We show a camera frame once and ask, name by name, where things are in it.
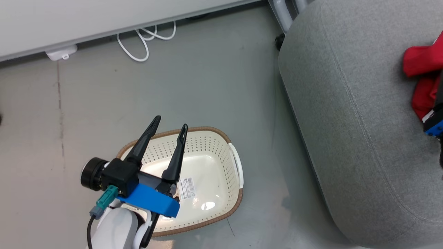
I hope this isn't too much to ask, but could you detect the white power adapter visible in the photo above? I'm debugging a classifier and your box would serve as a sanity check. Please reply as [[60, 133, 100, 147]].
[[45, 44, 79, 62]]

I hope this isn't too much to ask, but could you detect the wide white partition panel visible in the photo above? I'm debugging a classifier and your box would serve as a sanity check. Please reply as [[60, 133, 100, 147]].
[[0, 0, 267, 63]]

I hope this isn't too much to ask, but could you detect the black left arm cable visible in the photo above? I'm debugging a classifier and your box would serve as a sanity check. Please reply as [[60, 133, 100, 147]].
[[86, 215, 98, 249]]

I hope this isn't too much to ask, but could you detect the white floor cable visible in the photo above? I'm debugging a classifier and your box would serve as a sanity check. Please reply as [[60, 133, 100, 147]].
[[117, 21, 177, 63]]

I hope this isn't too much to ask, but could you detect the red and white garment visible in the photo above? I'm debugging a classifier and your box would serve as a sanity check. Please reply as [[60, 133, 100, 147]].
[[403, 30, 443, 78]]

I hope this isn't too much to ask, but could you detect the cream perforated laundry basket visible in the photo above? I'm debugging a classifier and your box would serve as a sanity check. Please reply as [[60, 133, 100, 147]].
[[116, 126, 245, 238]]

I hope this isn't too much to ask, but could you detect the white barcode sticker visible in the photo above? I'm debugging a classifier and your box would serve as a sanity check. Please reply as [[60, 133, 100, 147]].
[[178, 177, 196, 201]]

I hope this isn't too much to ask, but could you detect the plain red garment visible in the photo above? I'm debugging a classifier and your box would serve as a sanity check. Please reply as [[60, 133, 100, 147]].
[[411, 73, 441, 122]]

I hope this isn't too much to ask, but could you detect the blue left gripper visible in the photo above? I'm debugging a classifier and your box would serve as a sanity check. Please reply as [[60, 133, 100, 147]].
[[117, 115, 189, 219]]

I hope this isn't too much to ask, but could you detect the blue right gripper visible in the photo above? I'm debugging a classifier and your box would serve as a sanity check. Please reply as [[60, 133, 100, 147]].
[[422, 71, 443, 137]]

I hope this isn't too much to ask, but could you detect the grey partition foot beside sofa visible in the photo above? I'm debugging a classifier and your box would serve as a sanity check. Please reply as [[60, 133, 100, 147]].
[[268, 0, 295, 51]]

